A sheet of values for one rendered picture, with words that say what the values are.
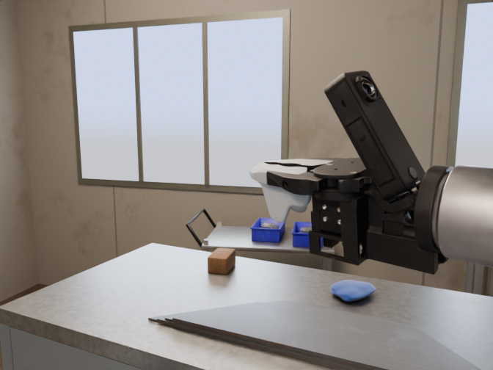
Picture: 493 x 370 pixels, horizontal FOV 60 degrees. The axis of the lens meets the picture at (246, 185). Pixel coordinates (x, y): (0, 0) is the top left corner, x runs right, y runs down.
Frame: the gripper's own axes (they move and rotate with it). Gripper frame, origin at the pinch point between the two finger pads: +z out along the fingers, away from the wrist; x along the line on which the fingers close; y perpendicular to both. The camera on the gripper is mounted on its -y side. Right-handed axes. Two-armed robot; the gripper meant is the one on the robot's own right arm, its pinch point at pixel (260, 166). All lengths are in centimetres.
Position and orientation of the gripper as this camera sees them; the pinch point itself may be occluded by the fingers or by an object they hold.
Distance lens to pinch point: 47.7
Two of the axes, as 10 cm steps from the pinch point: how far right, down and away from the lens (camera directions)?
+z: -7.3, -1.1, 6.8
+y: 1.0, 9.6, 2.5
